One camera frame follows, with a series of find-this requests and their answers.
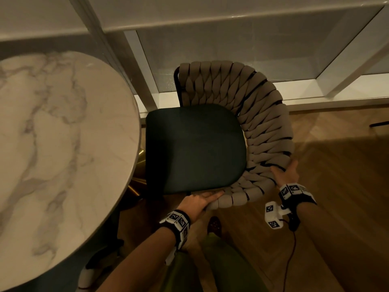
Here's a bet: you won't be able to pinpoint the person's right hand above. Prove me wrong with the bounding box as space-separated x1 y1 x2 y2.
270 159 300 190

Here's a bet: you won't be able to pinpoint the person's left hand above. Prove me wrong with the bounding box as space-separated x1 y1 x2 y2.
177 190 225 224

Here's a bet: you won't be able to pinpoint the beige woven chair green seat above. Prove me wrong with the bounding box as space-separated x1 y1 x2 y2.
145 60 296 210

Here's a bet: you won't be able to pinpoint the person's right forearm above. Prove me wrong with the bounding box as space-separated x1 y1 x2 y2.
295 202 389 292

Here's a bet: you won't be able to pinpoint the person's left forearm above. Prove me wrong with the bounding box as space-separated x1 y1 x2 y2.
96 226 177 292

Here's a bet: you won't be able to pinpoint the person's green trousers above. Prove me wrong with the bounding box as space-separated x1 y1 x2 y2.
159 232 269 292

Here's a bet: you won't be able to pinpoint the round marble table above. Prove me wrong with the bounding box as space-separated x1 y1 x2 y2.
0 51 142 292

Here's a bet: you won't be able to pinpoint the right marker wristband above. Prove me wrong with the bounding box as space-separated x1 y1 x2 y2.
278 182 318 232

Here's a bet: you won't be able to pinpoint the marker wristband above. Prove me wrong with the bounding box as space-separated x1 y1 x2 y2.
278 182 318 232
158 209 192 250

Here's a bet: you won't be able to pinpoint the left marker wristband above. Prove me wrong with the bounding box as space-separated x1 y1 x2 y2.
158 209 192 250

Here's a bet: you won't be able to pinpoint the dark patterned shoe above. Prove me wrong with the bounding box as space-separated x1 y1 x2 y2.
207 216 222 237

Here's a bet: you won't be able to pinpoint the gold table base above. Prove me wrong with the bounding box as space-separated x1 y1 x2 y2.
127 148 147 199

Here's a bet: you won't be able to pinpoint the white window ledge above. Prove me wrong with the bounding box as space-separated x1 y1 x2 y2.
135 73 389 118

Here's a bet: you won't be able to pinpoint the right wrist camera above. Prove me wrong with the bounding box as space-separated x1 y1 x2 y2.
264 201 293 230

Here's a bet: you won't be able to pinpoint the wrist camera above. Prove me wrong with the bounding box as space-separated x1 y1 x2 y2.
165 247 177 267
264 201 293 230

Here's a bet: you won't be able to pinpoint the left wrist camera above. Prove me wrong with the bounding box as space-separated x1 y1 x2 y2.
165 247 177 267

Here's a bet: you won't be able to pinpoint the thin dark camera cable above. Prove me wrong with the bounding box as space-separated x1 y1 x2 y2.
280 219 297 292

